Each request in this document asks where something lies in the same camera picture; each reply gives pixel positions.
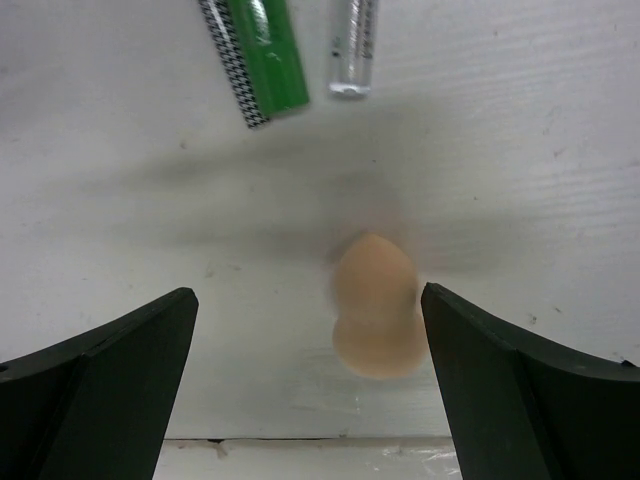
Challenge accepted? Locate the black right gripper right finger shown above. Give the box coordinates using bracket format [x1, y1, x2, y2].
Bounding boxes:
[421, 283, 639, 479]

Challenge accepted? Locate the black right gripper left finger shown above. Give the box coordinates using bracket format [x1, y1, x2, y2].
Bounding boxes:
[1, 287, 199, 479]

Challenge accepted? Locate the beige makeup sponge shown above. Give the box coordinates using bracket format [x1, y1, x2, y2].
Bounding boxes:
[332, 233, 428, 380]

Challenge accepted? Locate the black silver mascara pen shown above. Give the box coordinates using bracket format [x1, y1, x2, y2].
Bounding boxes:
[327, 0, 379, 99]

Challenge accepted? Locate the grey eyeliner pencil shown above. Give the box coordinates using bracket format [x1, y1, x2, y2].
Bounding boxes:
[197, 0, 270, 130]

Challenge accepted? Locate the green tube right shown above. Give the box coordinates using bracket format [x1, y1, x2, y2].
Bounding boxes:
[229, 0, 310, 117]

